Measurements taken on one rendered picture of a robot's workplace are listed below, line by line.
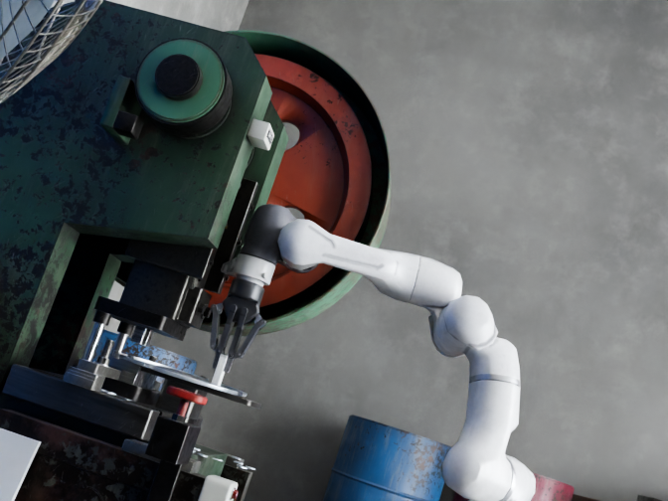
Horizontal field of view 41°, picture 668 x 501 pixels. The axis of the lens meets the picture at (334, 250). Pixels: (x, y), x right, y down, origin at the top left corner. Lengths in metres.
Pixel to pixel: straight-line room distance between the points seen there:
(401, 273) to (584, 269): 3.56
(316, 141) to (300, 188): 0.14
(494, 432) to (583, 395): 3.47
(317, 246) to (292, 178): 0.57
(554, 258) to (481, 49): 1.41
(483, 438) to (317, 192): 0.87
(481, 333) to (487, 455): 0.25
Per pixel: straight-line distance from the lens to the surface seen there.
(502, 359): 1.93
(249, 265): 1.94
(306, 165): 2.42
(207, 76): 1.80
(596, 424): 5.34
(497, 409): 1.90
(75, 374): 1.79
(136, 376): 1.93
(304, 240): 1.86
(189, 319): 1.94
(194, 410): 1.94
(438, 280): 1.95
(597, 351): 5.37
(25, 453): 1.77
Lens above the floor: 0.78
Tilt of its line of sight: 11 degrees up
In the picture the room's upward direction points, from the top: 18 degrees clockwise
